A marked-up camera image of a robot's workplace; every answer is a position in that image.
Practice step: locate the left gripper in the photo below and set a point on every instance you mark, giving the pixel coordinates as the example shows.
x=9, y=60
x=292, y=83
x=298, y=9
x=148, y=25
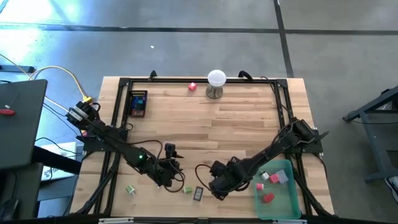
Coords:
x=163, y=172

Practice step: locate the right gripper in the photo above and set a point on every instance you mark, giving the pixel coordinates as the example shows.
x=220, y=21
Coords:
x=236, y=174

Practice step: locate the pink white wall charger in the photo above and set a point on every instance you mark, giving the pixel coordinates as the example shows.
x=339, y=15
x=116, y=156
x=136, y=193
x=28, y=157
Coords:
x=259, y=186

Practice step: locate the white grey wall charger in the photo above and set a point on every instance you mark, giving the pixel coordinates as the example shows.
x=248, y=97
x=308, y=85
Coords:
x=264, y=175

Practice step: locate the blue grey wall charger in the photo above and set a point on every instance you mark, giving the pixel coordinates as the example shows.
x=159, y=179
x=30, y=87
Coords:
x=282, y=176

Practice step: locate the teal card case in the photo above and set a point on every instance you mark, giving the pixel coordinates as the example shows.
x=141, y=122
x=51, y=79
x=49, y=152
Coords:
x=140, y=102

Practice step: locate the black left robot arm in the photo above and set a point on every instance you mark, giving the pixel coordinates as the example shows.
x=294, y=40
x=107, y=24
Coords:
x=109, y=133

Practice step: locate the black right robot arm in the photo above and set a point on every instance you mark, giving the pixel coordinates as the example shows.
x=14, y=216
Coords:
x=273, y=146

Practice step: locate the purple blue card case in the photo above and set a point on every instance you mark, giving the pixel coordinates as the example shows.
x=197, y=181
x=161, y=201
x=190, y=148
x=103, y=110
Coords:
x=198, y=193

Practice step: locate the teal plastic bin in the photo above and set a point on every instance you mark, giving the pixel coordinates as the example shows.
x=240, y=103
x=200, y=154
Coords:
x=280, y=208

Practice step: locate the black slotted basket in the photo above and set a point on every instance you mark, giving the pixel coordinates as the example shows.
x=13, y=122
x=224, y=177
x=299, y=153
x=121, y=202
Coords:
x=129, y=105

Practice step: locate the metal bulb stand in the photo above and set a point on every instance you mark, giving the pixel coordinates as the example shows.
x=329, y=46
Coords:
x=214, y=92

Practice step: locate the white printed box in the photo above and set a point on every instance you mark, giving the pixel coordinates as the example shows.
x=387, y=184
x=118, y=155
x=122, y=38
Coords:
x=59, y=165

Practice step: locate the dark grey desk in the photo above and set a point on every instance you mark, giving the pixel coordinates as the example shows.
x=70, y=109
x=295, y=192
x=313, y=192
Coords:
x=21, y=124

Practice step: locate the dark grey metal cart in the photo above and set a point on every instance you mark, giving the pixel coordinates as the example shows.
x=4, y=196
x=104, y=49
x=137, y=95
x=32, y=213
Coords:
x=373, y=137

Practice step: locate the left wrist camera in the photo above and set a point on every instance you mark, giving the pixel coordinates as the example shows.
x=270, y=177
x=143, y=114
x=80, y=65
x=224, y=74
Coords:
x=169, y=150

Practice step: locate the green white wall charger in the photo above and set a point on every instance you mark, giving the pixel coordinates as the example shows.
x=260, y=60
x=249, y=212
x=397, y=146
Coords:
x=130, y=189
x=187, y=189

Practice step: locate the pink red wall charger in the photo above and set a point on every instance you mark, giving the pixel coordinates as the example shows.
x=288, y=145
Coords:
x=192, y=86

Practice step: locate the black aluminium table frame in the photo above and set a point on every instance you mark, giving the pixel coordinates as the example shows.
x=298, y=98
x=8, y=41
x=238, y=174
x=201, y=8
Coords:
x=123, y=82

